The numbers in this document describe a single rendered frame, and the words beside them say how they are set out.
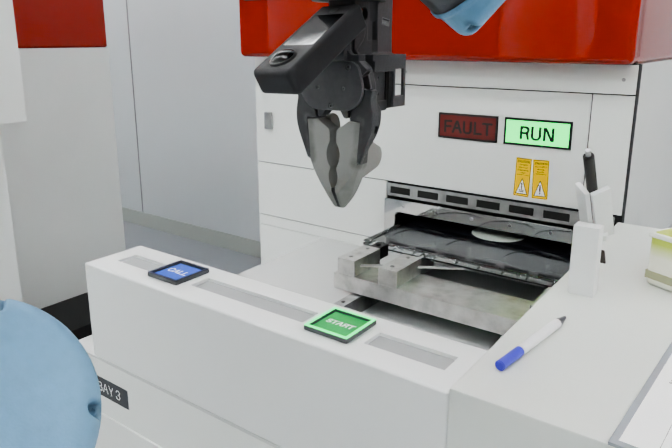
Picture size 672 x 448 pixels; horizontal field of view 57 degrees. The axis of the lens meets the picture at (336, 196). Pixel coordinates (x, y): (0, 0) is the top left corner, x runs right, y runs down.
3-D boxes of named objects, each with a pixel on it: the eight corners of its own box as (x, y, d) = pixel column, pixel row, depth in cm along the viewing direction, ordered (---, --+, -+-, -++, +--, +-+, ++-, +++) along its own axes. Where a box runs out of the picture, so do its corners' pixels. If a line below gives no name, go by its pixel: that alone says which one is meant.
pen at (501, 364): (560, 311, 67) (494, 359, 57) (569, 314, 66) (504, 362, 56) (559, 320, 67) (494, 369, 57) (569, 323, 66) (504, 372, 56)
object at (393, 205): (387, 239, 132) (388, 196, 129) (607, 286, 106) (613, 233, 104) (383, 241, 130) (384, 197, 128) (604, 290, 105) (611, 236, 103)
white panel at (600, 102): (266, 220, 155) (261, 55, 145) (614, 299, 108) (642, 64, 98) (257, 223, 152) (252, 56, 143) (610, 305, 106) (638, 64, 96)
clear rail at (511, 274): (365, 244, 116) (365, 236, 115) (572, 290, 94) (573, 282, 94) (361, 246, 115) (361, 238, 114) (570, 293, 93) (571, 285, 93)
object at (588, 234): (576, 277, 79) (586, 174, 76) (608, 284, 77) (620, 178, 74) (561, 292, 74) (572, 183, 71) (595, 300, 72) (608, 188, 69)
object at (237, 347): (147, 330, 96) (140, 244, 93) (482, 472, 65) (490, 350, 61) (93, 354, 89) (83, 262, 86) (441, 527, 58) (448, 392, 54)
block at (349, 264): (364, 259, 110) (364, 243, 109) (380, 263, 108) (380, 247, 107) (337, 273, 104) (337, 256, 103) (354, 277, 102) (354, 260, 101)
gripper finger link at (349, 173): (390, 201, 65) (392, 113, 63) (358, 214, 60) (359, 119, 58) (365, 197, 67) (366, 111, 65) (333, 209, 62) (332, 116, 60)
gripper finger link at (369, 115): (380, 164, 60) (382, 70, 57) (371, 167, 58) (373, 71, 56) (340, 159, 62) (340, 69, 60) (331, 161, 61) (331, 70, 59)
